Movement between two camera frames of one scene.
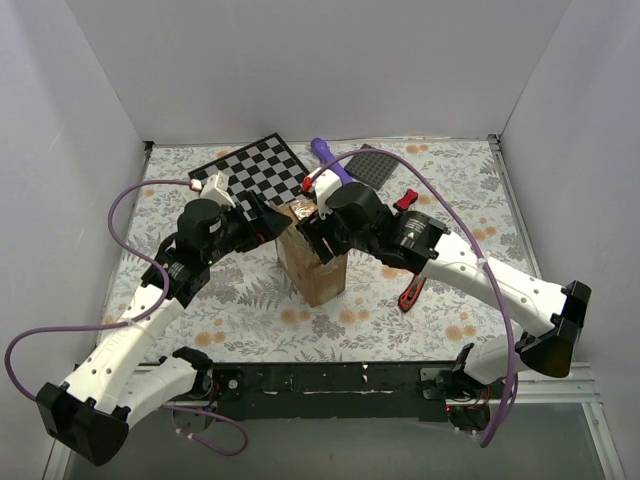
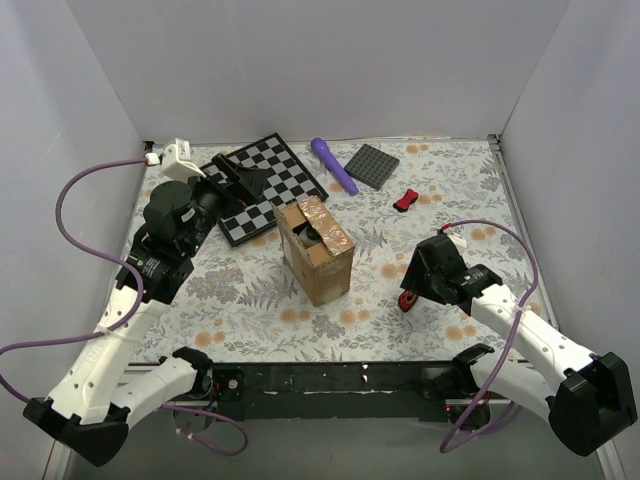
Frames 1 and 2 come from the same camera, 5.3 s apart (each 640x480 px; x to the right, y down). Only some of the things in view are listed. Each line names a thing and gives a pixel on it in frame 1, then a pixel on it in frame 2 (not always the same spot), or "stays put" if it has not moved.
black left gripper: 254,216 to 227,176
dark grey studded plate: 372,167 stays put
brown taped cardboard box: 316,279 stays put
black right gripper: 320,240 to 428,265
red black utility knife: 411,292 stays put
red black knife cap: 404,202 stays put
